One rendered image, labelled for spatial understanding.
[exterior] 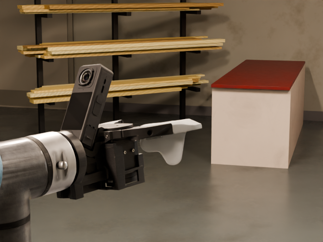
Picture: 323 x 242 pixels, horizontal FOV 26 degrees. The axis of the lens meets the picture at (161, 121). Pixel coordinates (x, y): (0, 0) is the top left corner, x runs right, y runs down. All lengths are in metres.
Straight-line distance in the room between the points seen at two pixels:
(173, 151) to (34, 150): 0.21
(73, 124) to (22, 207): 0.15
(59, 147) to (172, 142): 0.18
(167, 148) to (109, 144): 0.09
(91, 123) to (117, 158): 0.06
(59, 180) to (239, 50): 8.14
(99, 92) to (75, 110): 0.04
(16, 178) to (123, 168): 0.17
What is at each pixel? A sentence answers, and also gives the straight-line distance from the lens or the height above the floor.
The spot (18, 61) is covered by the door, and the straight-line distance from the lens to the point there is 9.83.
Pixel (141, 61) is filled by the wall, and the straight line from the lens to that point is 9.24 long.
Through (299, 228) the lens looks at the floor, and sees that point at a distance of 5.01.
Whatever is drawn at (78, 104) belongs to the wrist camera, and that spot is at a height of 1.50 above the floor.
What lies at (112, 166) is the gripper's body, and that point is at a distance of 0.91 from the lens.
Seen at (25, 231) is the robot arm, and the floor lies 1.37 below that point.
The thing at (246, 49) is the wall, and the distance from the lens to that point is 8.93.
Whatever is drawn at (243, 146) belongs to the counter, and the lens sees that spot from 6.57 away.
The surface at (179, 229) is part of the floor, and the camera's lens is 4.90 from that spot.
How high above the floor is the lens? 1.65
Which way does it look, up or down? 11 degrees down
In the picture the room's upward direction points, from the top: straight up
